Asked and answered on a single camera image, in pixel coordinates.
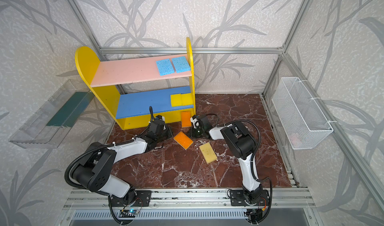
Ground orange sponge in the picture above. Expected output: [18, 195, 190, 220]
[174, 132, 194, 150]
[181, 111, 192, 128]

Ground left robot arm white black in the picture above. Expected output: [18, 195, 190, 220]
[64, 118, 173, 205]

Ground pale yellow sponge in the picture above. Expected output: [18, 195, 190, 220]
[199, 143, 218, 164]

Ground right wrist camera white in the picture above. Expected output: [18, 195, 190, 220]
[190, 116, 200, 129]

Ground clear acrylic wall bin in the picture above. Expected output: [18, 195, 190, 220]
[9, 80, 94, 149]

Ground green circuit board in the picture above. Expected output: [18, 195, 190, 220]
[119, 209, 140, 219]

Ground white wire mesh basket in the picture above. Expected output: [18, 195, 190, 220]
[272, 77, 334, 150]

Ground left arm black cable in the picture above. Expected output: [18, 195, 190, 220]
[64, 105, 157, 191]

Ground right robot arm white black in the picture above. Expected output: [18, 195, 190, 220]
[190, 115, 273, 206]

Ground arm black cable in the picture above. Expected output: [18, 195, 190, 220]
[64, 105, 157, 191]
[203, 113, 273, 185]

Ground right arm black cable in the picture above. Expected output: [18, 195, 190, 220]
[203, 113, 273, 185]

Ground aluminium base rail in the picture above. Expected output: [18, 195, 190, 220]
[63, 188, 316, 210]

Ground blue sponge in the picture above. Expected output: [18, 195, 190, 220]
[172, 56, 191, 73]
[156, 59, 175, 76]

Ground yellow shelf with coloured boards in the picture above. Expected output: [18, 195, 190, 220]
[75, 38, 196, 130]

